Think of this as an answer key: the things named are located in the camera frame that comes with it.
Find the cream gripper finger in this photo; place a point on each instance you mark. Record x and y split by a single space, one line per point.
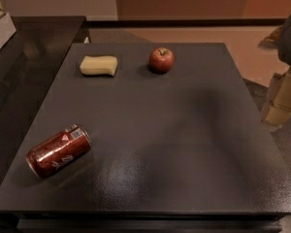
276 109

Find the red coke can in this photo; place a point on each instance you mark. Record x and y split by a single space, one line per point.
58 151

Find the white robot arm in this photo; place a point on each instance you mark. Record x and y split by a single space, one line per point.
282 39

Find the red apple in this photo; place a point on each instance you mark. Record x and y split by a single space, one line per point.
161 60

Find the yellow sponge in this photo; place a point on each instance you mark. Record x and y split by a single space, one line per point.
98 65

